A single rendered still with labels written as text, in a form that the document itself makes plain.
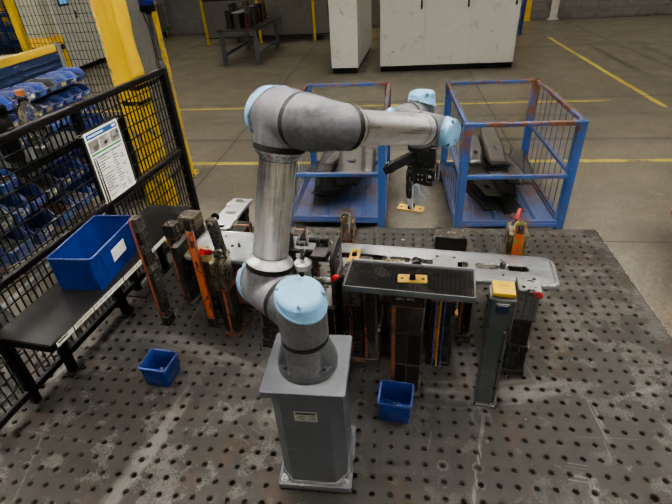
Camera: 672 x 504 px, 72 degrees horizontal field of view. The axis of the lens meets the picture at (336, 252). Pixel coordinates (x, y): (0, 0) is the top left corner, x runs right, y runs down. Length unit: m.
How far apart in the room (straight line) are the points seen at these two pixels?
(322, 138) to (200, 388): 1.11
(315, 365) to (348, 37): 8.49
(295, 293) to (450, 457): 0.74
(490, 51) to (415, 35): 1.39
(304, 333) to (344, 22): 8.49
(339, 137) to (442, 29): 8.47
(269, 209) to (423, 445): 0.87
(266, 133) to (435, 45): 8.46
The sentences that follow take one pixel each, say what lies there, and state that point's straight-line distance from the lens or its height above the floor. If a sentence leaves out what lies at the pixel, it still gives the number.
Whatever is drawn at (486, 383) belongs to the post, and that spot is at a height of 0.80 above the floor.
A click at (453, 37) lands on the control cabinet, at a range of 9.41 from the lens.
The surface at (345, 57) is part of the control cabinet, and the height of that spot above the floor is 0.29.
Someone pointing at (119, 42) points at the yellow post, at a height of 1.69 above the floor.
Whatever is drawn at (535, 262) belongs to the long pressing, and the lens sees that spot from 1.80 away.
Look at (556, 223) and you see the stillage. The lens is 3.84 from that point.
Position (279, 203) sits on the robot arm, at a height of 1.50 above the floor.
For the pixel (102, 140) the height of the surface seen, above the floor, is 1.39.
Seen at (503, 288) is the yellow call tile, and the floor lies 1.16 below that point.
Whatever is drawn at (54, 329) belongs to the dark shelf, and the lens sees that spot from 1.70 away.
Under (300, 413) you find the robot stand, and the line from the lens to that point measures 1.21.
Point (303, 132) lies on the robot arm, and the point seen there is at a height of 1.67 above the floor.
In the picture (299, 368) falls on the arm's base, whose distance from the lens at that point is 1.13.
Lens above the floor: 1.97
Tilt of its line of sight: 33 degrees down
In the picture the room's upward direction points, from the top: 4 degrees counter-clockwise
